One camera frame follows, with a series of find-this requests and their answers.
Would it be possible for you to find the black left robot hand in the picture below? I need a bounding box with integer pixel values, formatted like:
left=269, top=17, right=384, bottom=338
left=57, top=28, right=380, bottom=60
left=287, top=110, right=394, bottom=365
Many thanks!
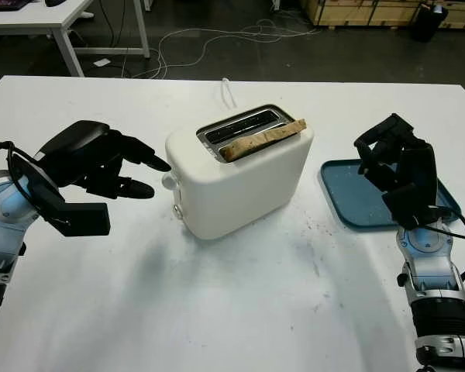
left=34, top=119, right=172, bottom=201

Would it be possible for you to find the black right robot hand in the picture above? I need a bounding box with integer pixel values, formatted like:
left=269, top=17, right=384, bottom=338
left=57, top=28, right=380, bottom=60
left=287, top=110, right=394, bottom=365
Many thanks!
left=353, top=112, right=438, bottom=218

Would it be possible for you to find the white toaster lever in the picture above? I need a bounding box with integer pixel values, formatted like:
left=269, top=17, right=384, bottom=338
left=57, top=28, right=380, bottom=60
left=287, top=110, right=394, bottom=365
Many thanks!
left=161, top=170, right=181, bottom=191

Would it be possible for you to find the brown bread slice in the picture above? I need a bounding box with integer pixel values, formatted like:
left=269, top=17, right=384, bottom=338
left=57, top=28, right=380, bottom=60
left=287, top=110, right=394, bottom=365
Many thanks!
left=220, top=118, right=308, bottom=163

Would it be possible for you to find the blue plastic tray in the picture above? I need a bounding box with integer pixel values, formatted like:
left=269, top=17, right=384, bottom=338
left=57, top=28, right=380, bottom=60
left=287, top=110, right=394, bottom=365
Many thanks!
left=320, top=158, right=461, bottom=233

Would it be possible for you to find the cream white two-slot toaster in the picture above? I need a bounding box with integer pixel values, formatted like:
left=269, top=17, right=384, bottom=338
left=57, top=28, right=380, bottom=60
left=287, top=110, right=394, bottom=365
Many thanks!
left=164, top=103, right=315, bottom=241

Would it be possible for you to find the black waste bin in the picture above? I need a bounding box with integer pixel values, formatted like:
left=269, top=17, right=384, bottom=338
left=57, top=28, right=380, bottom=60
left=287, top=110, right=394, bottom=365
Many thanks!
left=410, top=2, right=450, bottom=43

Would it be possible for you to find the white office desk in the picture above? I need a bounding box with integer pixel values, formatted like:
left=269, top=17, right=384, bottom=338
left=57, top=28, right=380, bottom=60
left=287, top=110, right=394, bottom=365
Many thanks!
left=0, top=0, right=151, bottom=78

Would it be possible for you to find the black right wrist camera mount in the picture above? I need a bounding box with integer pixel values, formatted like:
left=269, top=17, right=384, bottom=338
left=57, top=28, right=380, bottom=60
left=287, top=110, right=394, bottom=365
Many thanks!
left=382, top=184, right=439, bottom=229

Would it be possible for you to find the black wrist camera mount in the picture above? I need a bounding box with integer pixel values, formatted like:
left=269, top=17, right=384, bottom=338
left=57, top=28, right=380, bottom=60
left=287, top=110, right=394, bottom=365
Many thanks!
left=382, top=184, right=439, bottom=229
left=7, top=153, right=112, bottom=237

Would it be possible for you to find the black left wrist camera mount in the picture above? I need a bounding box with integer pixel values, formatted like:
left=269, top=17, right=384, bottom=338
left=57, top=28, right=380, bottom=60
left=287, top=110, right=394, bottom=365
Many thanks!
left=7, top=153, right=112, bottom=237

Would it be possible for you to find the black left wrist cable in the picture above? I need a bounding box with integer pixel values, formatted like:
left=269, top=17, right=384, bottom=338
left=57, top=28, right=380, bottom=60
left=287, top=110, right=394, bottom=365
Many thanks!
left=0, top=141, right=36, bottom=202

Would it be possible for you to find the white toaster power cord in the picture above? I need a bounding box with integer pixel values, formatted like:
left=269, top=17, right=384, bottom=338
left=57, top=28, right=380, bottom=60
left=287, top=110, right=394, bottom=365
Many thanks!
left=219, top=77, right=239, bottom=109

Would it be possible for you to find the white floor cable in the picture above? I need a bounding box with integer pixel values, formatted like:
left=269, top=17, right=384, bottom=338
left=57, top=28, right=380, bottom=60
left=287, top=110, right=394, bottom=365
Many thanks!
left=153, top=18, right=322, bottom=78

